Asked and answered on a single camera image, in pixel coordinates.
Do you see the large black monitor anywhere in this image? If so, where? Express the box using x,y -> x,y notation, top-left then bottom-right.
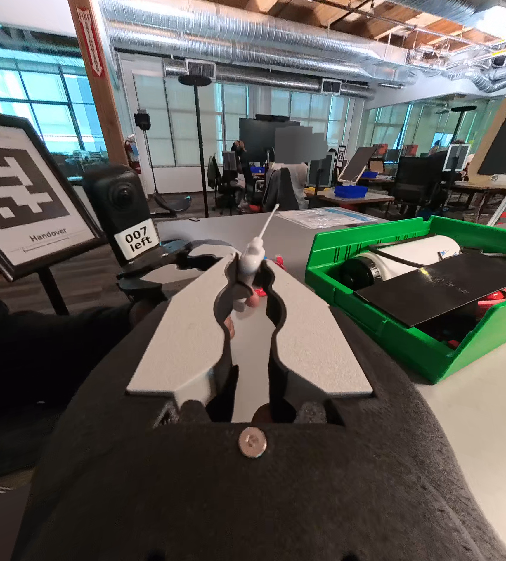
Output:
239,117 -> 302,163

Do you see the office chair with grey jacket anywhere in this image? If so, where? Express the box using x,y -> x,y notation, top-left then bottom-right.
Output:
264,167 -> 301,212

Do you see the black framed marker sign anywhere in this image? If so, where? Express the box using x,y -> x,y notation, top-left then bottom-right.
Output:
0,109 -> 107,281

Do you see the tablet on stand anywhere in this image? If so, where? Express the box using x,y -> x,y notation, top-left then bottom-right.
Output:
443,144 -> 471,172

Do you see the thin black cable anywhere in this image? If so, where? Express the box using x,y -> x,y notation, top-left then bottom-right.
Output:
369,237 -> 506,266

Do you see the wooden support post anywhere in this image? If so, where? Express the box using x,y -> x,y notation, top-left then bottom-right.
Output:
68,0 -> 130,165

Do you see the slim duct with grilles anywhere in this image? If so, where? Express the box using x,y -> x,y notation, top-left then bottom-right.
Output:
163,58 -> 375,101

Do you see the white plastic stick tool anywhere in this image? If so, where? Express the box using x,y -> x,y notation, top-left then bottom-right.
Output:
238,203 -> 280,286

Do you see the red white vertical sign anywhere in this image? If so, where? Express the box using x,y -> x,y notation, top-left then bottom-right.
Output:
75,6 -> 107,79

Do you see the wooden desk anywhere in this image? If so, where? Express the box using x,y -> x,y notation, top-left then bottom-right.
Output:
303,188 -> 396,207

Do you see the tilted black board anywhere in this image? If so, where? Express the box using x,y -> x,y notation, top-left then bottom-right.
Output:
338,146 -> 378,184

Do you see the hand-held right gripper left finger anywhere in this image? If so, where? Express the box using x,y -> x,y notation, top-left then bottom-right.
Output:
126,252 -> 240,410

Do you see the black curved floor stand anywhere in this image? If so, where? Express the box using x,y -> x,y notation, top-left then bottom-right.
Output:
153,195 -> 192,218

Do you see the black sign stand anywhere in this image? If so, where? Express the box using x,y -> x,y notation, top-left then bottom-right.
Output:
37,267 -> 70,316

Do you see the red ethernet cable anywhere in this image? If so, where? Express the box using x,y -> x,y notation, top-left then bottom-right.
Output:
253,254 -> 286,299

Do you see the red tape roll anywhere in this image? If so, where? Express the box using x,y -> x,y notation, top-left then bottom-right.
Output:
476,288 -> 506,318

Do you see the clear sleeve with papers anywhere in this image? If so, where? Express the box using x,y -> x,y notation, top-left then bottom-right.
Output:
276,207 -> 381,230

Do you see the red fire extinguisher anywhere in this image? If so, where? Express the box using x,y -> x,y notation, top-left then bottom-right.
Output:
124,136 -> 142,174

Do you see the black office chair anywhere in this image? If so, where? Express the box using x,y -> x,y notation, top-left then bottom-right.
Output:
208,153 -> 236,207
395,151 -> 448,215

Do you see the white bottle black cap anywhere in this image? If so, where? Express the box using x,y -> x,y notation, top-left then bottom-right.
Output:
338,234 -> 460,290

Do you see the black sensor on tripod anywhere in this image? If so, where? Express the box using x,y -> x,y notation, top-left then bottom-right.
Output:
133,110 -> 162,200

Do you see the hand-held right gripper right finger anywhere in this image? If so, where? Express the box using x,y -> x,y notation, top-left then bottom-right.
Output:
264,259 -> 375,415

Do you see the green plastic bin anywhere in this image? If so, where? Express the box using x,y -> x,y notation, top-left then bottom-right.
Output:
305,215 -> 506,384

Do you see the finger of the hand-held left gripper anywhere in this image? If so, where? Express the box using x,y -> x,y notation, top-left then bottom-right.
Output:
141,263 -> 219,291
189,242 -> 241,268

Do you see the person's left hand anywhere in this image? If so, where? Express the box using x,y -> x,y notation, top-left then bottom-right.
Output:
225,293 -> 261,340

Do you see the black floor lamp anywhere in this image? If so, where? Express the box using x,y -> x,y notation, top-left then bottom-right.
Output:
450,105 -> 478,143
178,75 -> 213,218

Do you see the black flat sheet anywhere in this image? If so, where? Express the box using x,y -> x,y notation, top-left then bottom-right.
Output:
354,252 -> 506,328

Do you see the large silver ventilation duct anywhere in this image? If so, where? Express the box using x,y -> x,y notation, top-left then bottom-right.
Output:
100,0 -> 411,84

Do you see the small monitor on stand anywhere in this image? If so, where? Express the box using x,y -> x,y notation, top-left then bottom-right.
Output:
306,154 -> 333,187

